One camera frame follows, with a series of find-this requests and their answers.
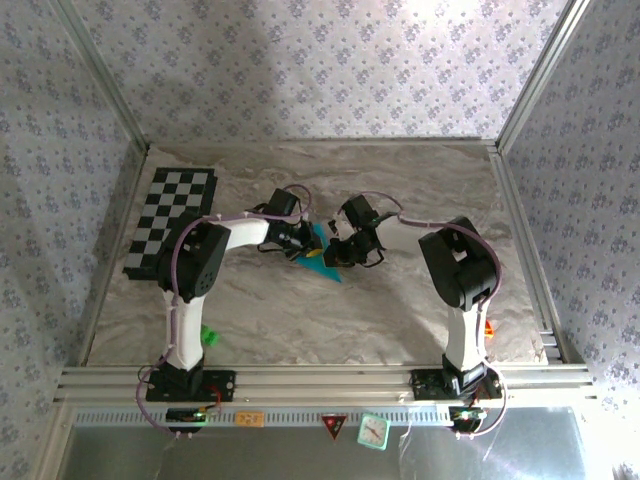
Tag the mint green square clock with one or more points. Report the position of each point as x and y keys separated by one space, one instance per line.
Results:
x=373 y=432

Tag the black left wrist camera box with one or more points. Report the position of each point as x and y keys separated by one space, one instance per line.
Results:
x=283 y=201

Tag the aluminium side rail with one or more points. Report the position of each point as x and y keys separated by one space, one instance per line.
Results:
x=530 y=260
x=107 y=260

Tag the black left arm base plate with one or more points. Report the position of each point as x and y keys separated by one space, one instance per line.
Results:
x=220 y=385

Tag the aluminium back rail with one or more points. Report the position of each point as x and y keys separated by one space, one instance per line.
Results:
x=320 y=142

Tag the right controller circuit board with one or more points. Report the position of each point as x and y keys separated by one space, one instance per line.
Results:
x=467 y=417

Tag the aluminium front rail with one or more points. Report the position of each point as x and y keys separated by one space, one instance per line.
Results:
x=320 y=382

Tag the shiny metal panel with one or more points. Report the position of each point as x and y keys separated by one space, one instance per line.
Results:
x=300 y=460

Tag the black white chessboard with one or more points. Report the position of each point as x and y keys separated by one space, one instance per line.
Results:
x=165 y=200

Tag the red triangle sticker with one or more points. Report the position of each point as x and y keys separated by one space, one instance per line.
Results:
x=333 y=425

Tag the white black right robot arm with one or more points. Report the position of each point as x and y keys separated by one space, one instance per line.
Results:
x=465 y=265

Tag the aluminium corner post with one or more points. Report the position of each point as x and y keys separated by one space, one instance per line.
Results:
x=102 y=75
x=545 y=75

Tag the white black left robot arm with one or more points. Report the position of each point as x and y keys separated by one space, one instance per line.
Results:
x=190 y=260

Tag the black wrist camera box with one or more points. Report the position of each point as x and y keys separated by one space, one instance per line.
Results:
x=357 y=210
x=283 y=201

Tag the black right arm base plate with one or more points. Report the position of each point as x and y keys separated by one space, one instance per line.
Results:
x=427 y=385

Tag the orange label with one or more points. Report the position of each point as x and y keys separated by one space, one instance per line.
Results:
x=249 y=418

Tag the orange transparent toy block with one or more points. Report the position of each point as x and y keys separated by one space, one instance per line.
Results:
x=490 y=330

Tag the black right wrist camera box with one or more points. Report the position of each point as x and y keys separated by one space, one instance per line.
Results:
x=357 y=210

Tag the blue cloth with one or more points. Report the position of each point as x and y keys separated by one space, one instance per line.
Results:
x=325 y=270

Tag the controller circuit board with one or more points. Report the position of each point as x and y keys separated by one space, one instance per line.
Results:
x=186 y=416
x=467 y=417

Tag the green toy brick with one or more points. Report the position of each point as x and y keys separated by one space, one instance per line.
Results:
x=212 y=336

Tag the left controller circuit board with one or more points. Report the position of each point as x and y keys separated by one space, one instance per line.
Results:
x=186 y=416

